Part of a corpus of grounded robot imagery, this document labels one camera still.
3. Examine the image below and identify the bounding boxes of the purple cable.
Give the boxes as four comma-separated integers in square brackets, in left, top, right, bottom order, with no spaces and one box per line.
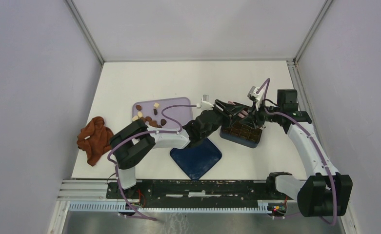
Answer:
[107,104,199,221]
[256,78,338,226]

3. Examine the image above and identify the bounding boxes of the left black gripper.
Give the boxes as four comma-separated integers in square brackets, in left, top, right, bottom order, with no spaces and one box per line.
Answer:
[201,99,245,139]

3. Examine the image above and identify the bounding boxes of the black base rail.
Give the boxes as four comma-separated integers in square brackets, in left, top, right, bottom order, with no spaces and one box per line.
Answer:
[105,179,297,211]

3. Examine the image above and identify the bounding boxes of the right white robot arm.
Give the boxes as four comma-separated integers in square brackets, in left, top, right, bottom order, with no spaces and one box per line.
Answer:
[247,87,353,218]

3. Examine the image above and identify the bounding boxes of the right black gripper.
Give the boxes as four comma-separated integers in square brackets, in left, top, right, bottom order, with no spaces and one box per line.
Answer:
[239,98,282,129]

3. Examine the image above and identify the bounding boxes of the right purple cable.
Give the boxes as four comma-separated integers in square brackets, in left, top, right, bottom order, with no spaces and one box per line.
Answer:
[256,78,338,226]

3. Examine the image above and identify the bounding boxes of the blue tin chocolate box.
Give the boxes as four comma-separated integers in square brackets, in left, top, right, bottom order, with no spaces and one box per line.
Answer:
[220,122,262,148]

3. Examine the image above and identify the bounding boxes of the purple chocolate tray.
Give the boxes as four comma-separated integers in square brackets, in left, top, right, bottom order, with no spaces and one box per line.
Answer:
[132,97,194,129]

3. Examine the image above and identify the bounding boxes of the pink tongs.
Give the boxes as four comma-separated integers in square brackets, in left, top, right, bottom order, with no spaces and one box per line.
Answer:
[228,101,250,118]

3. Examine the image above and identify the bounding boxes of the brown crumpled cloth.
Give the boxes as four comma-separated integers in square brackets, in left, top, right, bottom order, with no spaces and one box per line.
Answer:
[77,117,114,167]

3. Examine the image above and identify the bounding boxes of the blue tin lid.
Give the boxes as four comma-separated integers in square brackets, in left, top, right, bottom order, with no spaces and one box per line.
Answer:
[169,139,222,181]

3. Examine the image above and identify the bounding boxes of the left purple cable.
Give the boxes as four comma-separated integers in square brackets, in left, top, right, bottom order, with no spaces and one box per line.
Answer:
[107,104,199,221]

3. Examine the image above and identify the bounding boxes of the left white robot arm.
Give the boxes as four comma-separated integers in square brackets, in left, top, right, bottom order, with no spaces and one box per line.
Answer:
[107,99,249,199]

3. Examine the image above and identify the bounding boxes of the dark oval chocolate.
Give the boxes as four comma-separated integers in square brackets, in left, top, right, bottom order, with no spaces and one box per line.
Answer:
[160,119,167,126]

